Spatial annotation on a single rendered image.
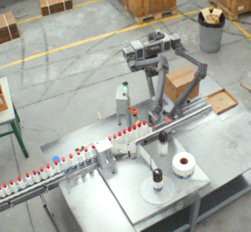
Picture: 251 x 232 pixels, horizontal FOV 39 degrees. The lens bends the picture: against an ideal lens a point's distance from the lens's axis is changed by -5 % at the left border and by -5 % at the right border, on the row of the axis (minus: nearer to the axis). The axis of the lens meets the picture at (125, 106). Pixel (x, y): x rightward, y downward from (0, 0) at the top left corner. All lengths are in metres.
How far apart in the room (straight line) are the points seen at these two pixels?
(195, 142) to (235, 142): 0.41
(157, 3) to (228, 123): 3.43
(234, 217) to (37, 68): 3.83
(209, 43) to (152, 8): 1.40
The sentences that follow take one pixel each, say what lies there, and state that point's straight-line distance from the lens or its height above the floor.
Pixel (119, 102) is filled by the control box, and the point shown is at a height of 1.43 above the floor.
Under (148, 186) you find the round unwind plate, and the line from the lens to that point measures 3.29.
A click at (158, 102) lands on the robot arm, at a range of 3.12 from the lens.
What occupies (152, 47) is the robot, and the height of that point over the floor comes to 1.49.
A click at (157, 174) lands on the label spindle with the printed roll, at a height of 1.17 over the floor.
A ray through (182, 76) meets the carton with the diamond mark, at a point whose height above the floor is 1.12.
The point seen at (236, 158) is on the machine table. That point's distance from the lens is 3.60.
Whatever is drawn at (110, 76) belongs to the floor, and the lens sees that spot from 5.65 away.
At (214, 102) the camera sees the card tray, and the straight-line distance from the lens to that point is 4.05.
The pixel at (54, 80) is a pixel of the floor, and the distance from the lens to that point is 5.79.
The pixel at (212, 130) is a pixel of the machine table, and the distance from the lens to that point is 3.78.
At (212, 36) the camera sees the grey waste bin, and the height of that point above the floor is 0.35.
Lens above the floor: 3.69
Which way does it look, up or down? 46 degrees down
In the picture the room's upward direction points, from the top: 6 degrees counter-clockwise
